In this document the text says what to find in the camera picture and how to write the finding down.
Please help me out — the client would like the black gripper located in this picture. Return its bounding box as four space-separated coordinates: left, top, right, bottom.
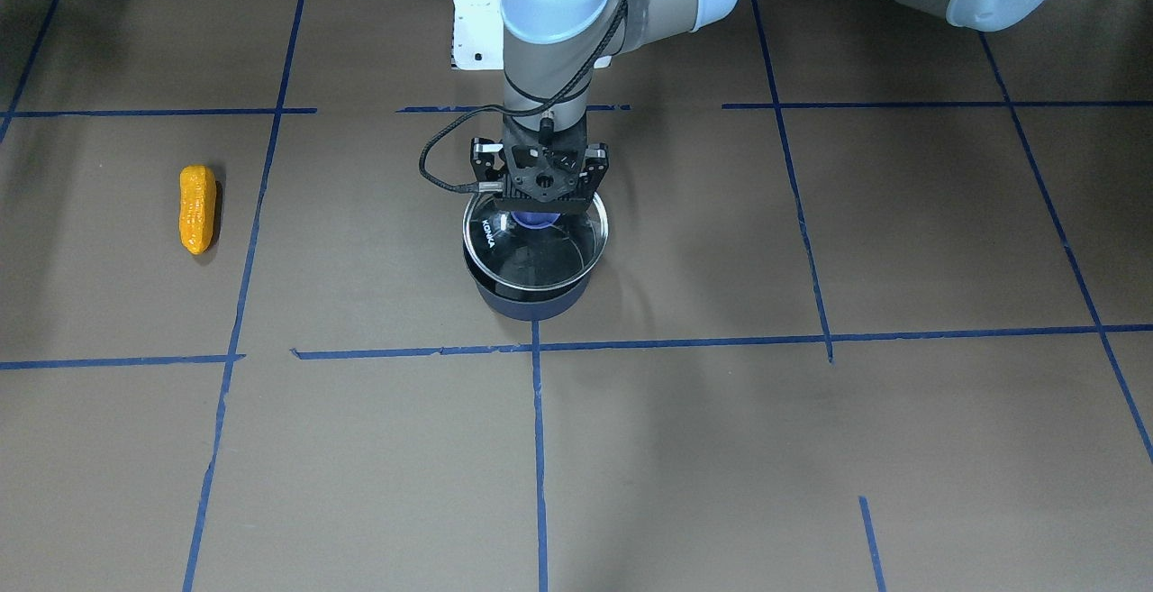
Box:
502 115 591 213

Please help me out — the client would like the glass pot lid purple knob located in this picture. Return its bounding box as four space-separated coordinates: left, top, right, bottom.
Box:
464 194 609 293

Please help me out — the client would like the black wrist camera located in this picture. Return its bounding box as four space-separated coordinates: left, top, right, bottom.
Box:
469 138 610 205

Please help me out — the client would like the black camera cable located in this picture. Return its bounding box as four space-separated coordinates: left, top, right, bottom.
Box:
419 0 654 194

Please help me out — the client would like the dark pot purple handle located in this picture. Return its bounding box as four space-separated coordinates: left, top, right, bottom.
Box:
462 242 593 322

